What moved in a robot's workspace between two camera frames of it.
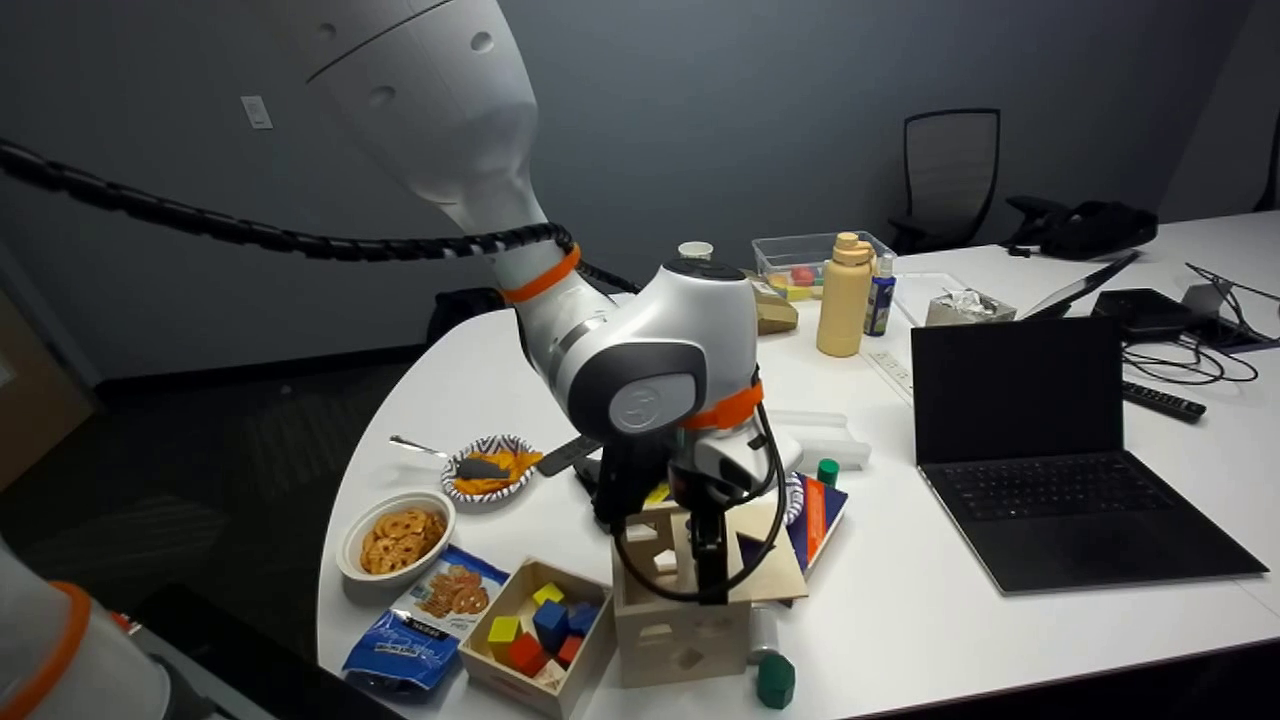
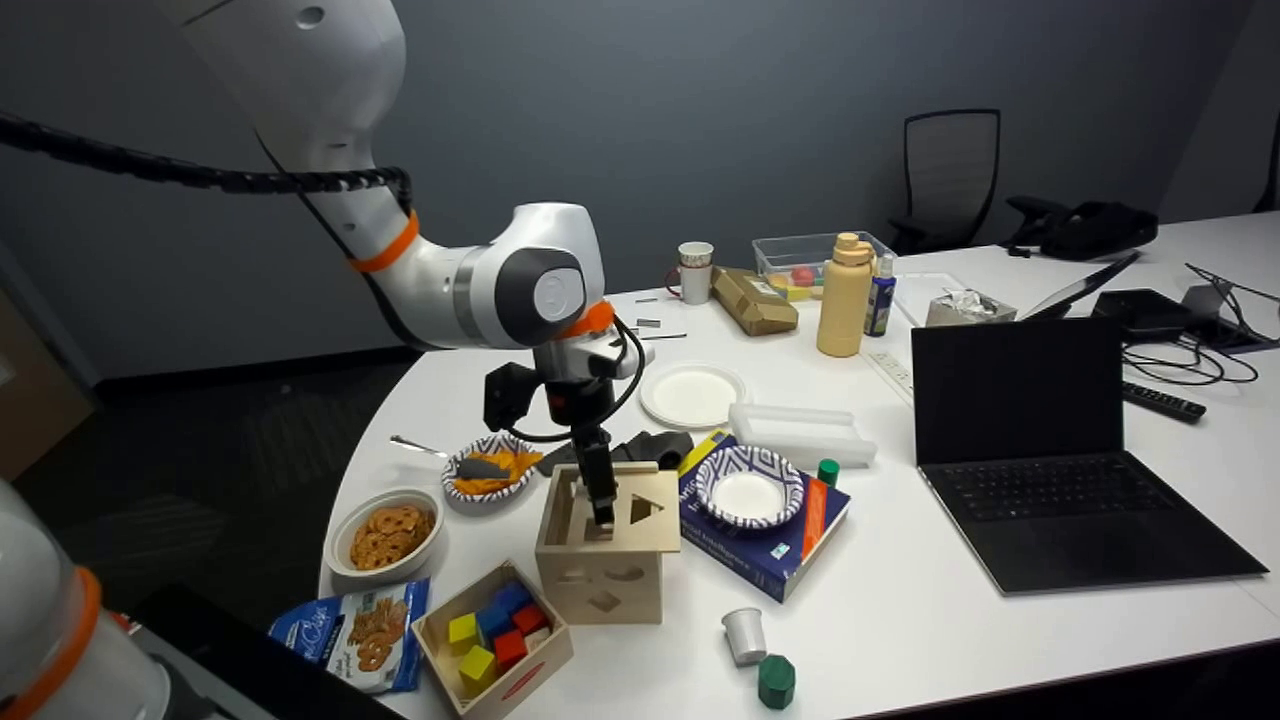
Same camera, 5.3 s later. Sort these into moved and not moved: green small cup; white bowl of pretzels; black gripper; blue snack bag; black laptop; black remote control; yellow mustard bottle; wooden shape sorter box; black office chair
Moved: wooden shape sorter box; blue snack bag; black gripper
Not moved: white bowl of pretzels; yellow mustard bottle; black office chair; black remote control; black laptop; green small cup
